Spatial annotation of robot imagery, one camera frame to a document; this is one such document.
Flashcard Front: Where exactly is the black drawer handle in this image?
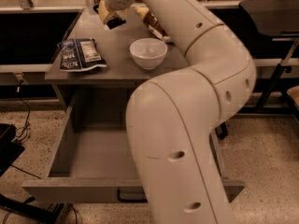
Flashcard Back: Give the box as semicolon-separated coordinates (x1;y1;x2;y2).
117;189;148;203

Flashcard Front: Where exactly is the white bowl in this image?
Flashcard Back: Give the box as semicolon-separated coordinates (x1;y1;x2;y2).
130;38;168;70

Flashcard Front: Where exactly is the open grey top drawer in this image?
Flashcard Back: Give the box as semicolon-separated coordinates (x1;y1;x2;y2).
21;93;246;203

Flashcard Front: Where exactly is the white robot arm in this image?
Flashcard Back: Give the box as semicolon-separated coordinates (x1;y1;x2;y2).
105;0;256;224

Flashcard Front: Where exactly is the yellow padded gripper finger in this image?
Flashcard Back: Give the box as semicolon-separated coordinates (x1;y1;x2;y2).
98;0;117;24

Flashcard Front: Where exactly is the brown yellow chip bag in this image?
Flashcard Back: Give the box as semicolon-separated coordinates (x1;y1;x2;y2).
135;7;172;43

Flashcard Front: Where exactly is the blue snack bag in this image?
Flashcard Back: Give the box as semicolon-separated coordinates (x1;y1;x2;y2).
58;38;107;72

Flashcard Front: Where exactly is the black cable on floor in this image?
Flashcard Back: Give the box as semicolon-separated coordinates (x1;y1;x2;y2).
15;79;33;142

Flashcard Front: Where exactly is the black equipment base left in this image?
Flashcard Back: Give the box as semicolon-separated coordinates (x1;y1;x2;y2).
0;123;66;224

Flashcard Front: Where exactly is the black rxbar chocolate bar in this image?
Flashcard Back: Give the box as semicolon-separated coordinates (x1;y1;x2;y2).
93;5;126;29

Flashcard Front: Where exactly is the grey cabinet counter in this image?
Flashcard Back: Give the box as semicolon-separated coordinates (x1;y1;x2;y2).
45;8;188;106

